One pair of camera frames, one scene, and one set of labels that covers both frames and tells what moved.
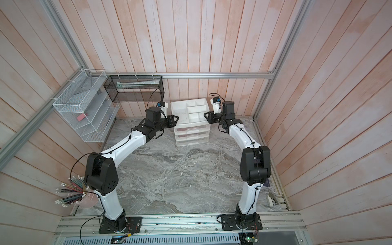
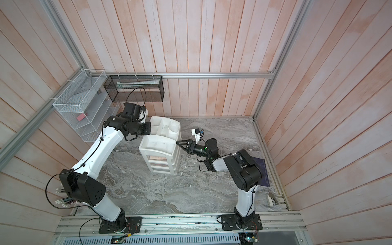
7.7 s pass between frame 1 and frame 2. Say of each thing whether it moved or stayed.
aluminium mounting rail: stayed
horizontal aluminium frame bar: stayed
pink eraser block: stayed
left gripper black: moved
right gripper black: moved
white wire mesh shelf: stayed
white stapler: stayed
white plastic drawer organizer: moved
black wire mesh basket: stayed
